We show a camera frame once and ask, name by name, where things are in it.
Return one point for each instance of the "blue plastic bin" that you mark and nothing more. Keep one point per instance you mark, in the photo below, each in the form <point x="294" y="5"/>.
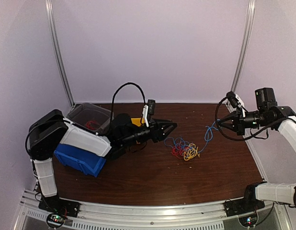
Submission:
<point x="86" y="162"/>

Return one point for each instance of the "left corner aluminium post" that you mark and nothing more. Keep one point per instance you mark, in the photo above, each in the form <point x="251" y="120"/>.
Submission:
<point x="57" y="51"/>

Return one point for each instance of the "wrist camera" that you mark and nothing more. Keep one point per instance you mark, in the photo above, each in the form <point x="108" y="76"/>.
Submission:
<point x="234" y="101"/>
<point x="148" y="112"/>

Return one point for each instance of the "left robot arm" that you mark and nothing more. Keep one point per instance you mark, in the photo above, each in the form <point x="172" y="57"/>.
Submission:
<point x="56" y="134"/>

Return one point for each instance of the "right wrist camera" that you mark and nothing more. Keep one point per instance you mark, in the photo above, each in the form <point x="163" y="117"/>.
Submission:
<point x="234" y="101"/>

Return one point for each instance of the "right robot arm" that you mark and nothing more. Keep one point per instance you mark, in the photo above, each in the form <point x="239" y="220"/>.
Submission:
<point x="270" y="133"/>

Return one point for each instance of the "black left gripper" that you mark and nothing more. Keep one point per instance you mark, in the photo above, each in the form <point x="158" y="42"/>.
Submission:
<point x="157" y="130"/>

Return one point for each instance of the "right corner aluminium post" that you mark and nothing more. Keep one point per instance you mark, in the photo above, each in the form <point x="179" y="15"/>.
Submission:
<point x="250" y="15"/>

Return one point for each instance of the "yellow plastic bin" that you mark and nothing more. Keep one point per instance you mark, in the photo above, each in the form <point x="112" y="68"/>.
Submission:
<point x="138" y="121"/>

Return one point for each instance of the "front aluminium rail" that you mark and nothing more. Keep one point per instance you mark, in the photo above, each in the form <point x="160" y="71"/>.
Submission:
<point x="205" y="216"/>

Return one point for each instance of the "corner aluminium post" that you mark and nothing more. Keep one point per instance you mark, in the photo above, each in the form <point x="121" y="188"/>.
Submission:
<point x="57" y="51"/>
<point x="250" y="15"/>

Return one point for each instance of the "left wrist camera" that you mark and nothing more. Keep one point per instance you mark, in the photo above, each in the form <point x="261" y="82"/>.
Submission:
<point x="148" y="112"/>

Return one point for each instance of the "clear grey plastic tub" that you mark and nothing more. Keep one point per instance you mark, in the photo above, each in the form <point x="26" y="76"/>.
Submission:
<point x="91" y="116"/>

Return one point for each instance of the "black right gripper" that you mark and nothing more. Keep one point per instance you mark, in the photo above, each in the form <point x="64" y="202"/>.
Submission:
<point x="238" y="125"/>

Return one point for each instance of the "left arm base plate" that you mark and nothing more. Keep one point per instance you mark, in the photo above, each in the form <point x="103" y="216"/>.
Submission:
<point x="60" y="206"/>

